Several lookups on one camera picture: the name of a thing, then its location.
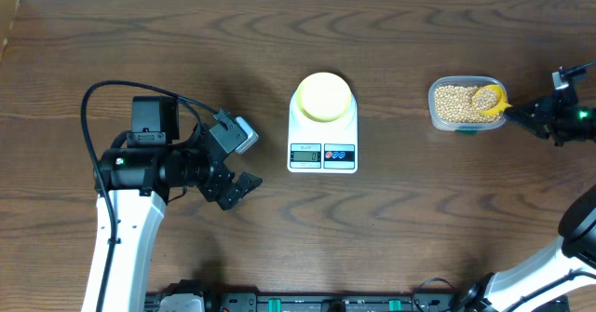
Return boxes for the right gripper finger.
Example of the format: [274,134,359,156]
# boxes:
[504,99,543,119]
[506,115,550,140]

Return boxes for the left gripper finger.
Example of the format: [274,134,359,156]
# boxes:
[215,183,244,210]
[236,172,263,196]

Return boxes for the yellow plastic measuring scoop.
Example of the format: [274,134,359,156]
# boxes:
[471,84,510,116]

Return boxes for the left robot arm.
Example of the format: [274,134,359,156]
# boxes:
[83,126,262,311]

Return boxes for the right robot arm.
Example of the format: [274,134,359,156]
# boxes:
[454,93,595,311]

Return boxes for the white digital kitchen scale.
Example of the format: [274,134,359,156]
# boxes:
[287,90,359,174]

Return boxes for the pale yellow bowl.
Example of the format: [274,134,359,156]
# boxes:
[296,72,352,123]

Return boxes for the clear plastic container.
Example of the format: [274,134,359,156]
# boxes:
[428,75,510,132]

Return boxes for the soybeans in container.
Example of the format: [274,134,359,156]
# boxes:
[434,86,502,124]

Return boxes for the right black cable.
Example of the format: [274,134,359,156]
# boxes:
[412,60,596,312]

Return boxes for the black cable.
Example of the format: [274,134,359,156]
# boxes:
[79,79,220,312]
[412,60,596,312]

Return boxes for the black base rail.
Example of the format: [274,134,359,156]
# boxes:
[142,279,456,312]

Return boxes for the left black cable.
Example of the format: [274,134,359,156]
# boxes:
[79,79,220,312]

